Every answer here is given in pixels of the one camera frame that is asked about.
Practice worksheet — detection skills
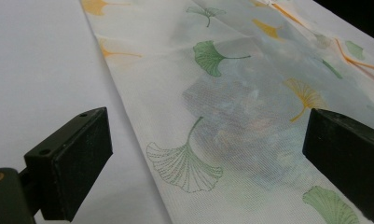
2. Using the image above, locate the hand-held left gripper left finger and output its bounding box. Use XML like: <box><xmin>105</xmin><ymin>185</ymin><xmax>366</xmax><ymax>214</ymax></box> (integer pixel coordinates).
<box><xmin>19</xmin><ymin>106</ymin><xmax>114</xmax><ymax>223</ymax></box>

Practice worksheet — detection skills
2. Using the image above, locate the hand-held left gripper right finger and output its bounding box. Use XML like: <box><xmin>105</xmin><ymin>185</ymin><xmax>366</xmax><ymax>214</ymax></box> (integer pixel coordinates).
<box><xmin>301</xmin><ymin>107</ymin><xmax>374</xmax><ymax>224</ymax></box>

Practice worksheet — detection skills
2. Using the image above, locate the white mesh bag leaf print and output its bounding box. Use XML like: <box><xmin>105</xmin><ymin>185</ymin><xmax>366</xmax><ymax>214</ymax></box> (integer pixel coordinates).
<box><xmin>79</xmin><ymin>0</ymin><xmax>374</xmax><ymax>224</ymax></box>

